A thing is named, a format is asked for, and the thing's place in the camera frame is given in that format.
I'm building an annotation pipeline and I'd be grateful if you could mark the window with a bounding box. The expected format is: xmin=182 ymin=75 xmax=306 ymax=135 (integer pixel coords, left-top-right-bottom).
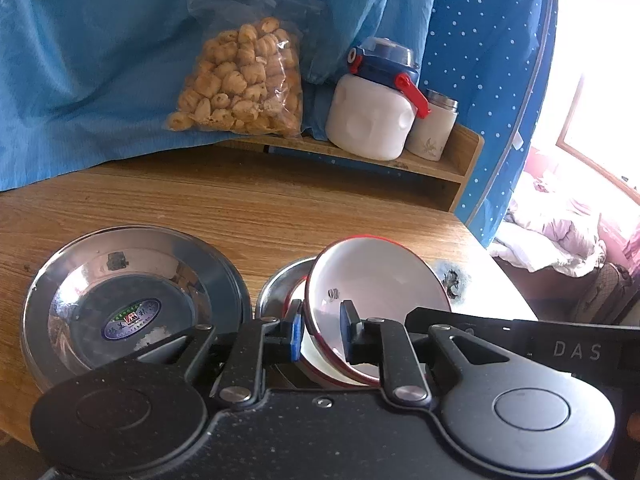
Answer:
xmin=557 ymin=72 xmax=640 ymax=198

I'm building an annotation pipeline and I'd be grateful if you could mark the white bottle with blue lid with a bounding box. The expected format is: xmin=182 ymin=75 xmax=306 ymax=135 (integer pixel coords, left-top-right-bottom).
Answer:
xmin=325 ymin=37 xmax=432 ymax=162

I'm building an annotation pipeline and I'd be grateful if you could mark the white bowl with dark speck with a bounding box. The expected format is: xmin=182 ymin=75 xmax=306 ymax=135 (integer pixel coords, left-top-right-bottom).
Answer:
xmin=304 ymin=234 xmax=454 ymax=387

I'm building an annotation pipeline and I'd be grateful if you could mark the dark patterned bag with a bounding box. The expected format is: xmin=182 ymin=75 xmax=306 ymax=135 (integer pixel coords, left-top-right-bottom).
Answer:
xmin=574 ymin=260 xmax=640 ymax=326

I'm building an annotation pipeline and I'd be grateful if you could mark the wooden desk shelf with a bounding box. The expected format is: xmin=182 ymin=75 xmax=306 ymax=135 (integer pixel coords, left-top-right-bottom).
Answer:
xmin=215 ymin=124 xmax=486 ymax=214

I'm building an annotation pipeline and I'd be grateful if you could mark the steel bowl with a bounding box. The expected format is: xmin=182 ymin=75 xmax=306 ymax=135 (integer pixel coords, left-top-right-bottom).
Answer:
xmin=255 ymin=257 xmax=326 ymax=323

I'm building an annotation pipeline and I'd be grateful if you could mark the blue polka dot curtain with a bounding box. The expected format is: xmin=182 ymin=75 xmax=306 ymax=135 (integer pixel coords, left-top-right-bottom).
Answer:
xmin=419 ymin=0 xmax=559 ymax=249

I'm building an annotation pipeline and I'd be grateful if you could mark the white bowl with red rim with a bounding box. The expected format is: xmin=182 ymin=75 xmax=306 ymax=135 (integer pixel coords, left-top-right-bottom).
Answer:
xmin=282 ymin=277 xmax=382 ymax=392

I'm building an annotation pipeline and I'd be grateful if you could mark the white cup with steel lid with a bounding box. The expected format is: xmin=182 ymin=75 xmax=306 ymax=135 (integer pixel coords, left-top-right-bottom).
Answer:
xmin=404 ymin=88 xmax=459 ymax=162

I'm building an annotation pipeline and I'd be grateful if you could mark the pink and white bedding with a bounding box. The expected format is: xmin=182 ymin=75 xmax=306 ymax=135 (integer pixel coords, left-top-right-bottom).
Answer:
xmin=489 ymin=167 xmax=610 ymax=279

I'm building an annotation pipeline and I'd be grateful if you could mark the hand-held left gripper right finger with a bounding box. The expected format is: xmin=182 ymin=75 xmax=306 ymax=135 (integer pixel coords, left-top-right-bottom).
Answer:
xmin=340 ymin=300 xmax=511 ymax=408

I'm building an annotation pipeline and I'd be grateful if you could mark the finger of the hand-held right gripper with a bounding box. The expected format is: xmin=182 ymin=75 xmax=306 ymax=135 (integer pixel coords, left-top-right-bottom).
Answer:
xmin=405 ymin=306 xmax=481 ymax=337

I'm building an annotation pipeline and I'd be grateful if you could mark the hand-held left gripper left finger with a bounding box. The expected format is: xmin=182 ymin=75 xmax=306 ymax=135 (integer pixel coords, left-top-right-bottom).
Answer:
xmin=135 ymin=300 xmax=304 ymax=408

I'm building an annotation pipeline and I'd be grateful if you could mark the steel plate with oval label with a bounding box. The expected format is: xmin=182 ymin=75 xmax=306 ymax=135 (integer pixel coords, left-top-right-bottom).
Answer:
xmin=20 ymin=225 xmax=247 ymax=392

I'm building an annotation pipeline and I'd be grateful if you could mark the blue cloth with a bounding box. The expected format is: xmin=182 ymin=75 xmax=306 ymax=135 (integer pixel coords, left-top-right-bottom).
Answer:
xmin=0 ymin=0 xmax=442 ymax=192

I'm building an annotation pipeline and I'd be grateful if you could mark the clear bag of brown snacks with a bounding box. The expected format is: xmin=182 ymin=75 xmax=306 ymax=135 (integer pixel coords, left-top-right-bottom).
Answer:
xmin=166 ymin=0 xmax=326 ymax=140

